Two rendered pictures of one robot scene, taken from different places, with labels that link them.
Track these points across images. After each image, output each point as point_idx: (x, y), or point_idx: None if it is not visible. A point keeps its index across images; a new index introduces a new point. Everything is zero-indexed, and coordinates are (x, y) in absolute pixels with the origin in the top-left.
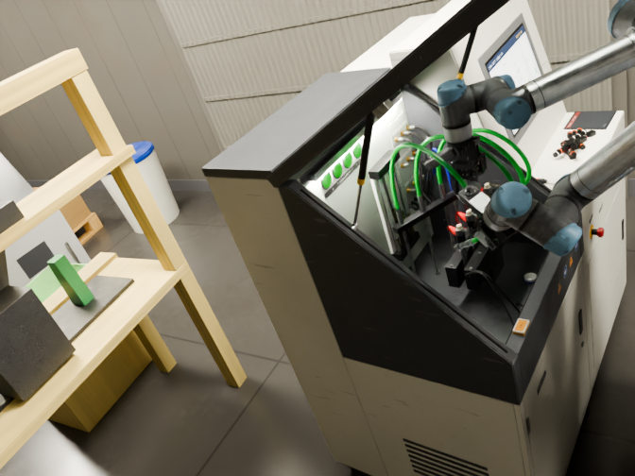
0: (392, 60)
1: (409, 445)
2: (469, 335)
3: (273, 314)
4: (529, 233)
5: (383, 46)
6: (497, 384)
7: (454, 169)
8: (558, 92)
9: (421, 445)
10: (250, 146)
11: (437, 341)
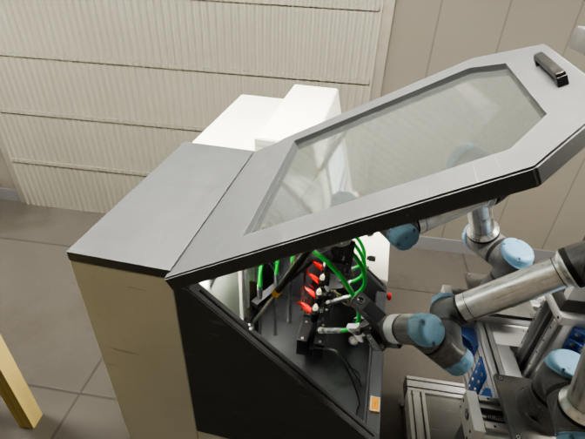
0: (257, 145)
1: None
2: (346, 425)
3: (121, 392)
4: (436, 358)
5: (229, 120)
6: None
7: (341, 273)
8: (437, 222)
9: None
10: (128, 227)
11: (311, 427)
